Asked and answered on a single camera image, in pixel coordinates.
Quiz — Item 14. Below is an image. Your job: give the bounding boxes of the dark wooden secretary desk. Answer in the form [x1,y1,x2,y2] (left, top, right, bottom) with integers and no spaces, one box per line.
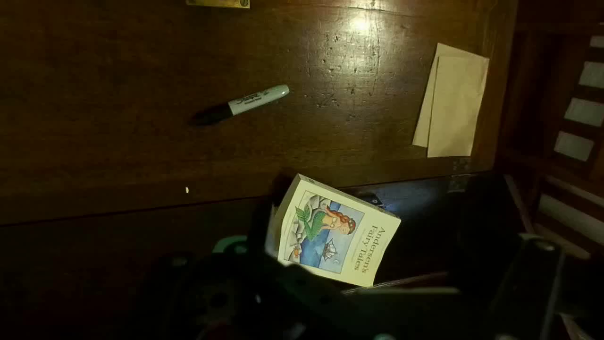
[0,0,520,340]

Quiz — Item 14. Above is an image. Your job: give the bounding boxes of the beige paper sheets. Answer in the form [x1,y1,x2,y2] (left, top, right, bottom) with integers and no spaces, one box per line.
[411,42,490,159]

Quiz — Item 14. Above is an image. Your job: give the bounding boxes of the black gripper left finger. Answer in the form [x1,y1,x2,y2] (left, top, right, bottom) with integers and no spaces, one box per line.
[133,251,212,340]

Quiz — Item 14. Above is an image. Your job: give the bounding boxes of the white illustrated fairy tales book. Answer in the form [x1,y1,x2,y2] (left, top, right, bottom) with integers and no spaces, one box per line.
[262,172,403,289]

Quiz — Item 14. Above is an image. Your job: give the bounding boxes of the wooden chair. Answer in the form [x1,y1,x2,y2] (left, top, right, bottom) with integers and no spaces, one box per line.
[496,0,604,261]

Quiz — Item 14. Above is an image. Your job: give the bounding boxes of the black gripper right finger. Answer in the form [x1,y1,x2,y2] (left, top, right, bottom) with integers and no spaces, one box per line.
[488,234,565,340]

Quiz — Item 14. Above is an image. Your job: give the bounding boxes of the black marker with white label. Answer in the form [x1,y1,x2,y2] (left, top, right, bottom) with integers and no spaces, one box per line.
[190,83,290,127]

